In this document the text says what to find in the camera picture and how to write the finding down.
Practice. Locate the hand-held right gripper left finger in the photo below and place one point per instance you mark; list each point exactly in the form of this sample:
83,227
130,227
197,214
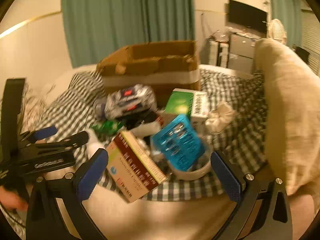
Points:
93,175

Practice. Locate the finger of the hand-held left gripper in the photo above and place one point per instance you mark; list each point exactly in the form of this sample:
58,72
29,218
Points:
46,133
73,140

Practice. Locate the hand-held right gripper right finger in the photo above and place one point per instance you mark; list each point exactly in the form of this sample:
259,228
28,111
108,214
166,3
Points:
226,177

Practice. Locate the brown and white carton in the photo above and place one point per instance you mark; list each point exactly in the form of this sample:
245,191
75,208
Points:
135,170

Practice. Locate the blue foil packet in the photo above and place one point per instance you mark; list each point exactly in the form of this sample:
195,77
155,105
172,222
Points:
178,142

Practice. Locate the black pouch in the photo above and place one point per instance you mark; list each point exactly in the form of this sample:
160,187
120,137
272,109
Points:
142,120

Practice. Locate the brown cardboard box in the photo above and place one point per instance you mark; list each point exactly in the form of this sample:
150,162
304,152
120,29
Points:
150,55

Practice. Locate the person's left hand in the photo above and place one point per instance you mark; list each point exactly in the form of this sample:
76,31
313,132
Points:
11,200

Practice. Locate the white speckled cloth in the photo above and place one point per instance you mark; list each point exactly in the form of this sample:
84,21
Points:
35,107

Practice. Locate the white bowl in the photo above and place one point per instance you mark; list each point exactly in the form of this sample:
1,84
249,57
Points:
197,173

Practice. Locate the green packet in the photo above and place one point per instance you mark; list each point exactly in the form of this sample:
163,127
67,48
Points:
108,126

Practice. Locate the crumpled white tissue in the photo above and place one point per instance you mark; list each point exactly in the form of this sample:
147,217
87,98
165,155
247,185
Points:
220,117

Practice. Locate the beige pillow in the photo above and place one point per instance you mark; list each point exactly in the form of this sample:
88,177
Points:
292,120

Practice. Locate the green and white carton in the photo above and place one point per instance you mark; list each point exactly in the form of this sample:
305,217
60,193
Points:
180,102

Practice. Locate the white suitcase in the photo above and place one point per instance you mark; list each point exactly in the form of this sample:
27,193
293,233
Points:
218,53

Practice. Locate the grey mini fridge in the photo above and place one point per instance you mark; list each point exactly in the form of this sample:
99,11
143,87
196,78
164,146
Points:
241,52

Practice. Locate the wide green curtain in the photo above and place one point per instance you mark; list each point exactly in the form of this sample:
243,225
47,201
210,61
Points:
125,17

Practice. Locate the round white vanity mirror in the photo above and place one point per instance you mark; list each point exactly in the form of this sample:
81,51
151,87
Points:
277,30

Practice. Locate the window blinds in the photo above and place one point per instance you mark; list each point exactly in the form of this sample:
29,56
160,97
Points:
312,42

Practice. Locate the black television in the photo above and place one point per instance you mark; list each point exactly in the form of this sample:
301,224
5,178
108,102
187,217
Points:
246,15

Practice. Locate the narrow green curtain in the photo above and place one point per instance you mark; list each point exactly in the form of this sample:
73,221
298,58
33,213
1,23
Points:
285,10

